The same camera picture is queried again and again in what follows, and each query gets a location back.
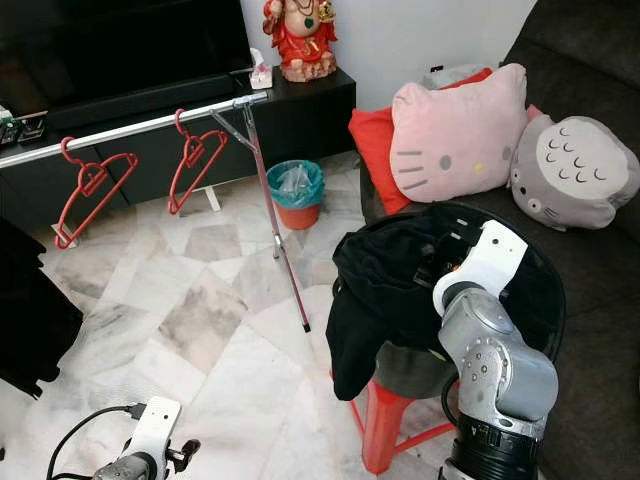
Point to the black television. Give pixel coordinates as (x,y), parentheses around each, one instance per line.
(130,40)

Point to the black tv cabinet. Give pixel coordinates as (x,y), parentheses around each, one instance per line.
(310,120)

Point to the black t-shirt with white print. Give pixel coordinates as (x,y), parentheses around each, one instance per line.
(35,320)

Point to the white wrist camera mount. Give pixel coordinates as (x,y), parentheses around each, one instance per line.
(158,420)
(490,260)

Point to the red plastic stool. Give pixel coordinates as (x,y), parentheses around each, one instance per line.
(380,430)

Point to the red plastic hanger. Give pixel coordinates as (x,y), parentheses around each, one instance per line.
(195,145)
(93,172)

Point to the white tissue box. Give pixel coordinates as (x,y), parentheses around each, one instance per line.
(260,77)

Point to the black round mesh basket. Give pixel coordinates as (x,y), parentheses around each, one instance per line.
(410,372)

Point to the dark fabric sofa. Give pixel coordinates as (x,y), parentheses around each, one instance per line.
(590,60)

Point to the grey speckled cushion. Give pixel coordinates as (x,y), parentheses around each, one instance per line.
(455,73)

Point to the black soundbar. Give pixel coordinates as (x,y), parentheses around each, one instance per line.
(145,100)

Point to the red pillow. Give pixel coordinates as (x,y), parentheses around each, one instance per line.
(372,150)

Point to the pink cat face pillow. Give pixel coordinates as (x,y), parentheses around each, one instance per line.
(460,135)

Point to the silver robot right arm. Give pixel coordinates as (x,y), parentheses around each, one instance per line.
(500,360)

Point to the red gold figurine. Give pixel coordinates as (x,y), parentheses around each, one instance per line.
(300,40)

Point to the grey totoro pillow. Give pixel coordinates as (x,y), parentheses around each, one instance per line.
(575,170)

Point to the orange bin with teal bag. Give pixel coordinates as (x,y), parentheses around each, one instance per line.
(295,212)

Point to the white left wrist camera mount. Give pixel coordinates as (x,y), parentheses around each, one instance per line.
(158,420)

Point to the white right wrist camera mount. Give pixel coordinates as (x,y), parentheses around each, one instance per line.
(490,260)

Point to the silver metal clothes rack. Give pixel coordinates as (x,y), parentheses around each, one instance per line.
(140,126)

